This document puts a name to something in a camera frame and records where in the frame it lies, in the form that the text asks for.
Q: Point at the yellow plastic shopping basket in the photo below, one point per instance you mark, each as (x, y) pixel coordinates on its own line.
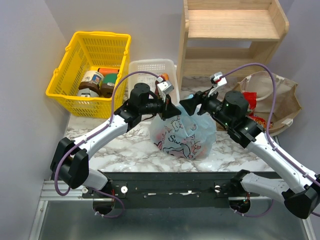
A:
(74, 83)

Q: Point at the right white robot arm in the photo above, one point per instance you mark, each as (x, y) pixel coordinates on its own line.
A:
(298, 187)

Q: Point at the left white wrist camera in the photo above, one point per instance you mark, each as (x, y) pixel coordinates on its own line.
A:
(163, 87)

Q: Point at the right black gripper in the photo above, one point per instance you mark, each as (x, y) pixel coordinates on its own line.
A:
(202, 104)

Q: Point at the wooden shelf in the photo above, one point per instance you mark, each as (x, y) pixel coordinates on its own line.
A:
(220, 35)

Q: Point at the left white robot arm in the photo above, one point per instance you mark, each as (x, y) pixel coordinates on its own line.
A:
(71, 159)

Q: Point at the light blue plastic bag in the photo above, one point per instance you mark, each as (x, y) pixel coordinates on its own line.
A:
(184, 136)

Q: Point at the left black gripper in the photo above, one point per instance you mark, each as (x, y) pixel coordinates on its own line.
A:
(164, 107)

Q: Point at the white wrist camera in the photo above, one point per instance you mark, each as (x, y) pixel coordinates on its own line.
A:
(217, 81)
(163, 87)

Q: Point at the brown burlap tote bag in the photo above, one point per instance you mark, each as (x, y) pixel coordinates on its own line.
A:
(286, 106)

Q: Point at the green brown-lid jar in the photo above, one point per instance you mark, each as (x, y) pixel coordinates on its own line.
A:
(108, 85)

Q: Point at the red assorted candy bag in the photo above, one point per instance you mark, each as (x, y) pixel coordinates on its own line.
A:
(261, 121)

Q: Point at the white small cup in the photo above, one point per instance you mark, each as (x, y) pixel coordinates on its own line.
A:
(86, 92)

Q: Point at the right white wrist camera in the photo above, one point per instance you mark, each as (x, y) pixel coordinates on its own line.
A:
(217, 81)

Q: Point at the white brown-lid jar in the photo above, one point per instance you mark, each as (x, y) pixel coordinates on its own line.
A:
(92, 80)

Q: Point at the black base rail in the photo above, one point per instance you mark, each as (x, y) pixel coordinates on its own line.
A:
(161, 190)

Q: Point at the white plastic tray basket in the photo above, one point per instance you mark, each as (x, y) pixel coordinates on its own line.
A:
(157, 66)

